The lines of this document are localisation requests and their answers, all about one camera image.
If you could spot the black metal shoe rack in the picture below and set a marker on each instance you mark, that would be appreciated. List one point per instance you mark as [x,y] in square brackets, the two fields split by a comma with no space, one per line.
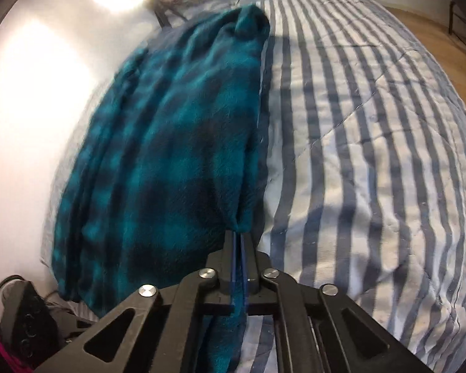
[451,19]

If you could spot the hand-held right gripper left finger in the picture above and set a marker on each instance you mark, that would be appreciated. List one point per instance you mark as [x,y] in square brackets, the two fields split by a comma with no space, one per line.
[227,260]

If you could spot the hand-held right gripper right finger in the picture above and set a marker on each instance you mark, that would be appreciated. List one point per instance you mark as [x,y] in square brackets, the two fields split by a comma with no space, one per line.
[252,268]

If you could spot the black tripod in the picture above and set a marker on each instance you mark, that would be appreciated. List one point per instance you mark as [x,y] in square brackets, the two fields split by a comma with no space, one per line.
[161,13]

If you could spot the striped grey white blanket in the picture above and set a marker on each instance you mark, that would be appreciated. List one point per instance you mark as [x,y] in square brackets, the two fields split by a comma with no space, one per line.
[372,163]

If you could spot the teal plaid fleece jacket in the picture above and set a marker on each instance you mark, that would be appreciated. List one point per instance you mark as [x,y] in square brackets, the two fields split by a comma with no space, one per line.
[159,143]

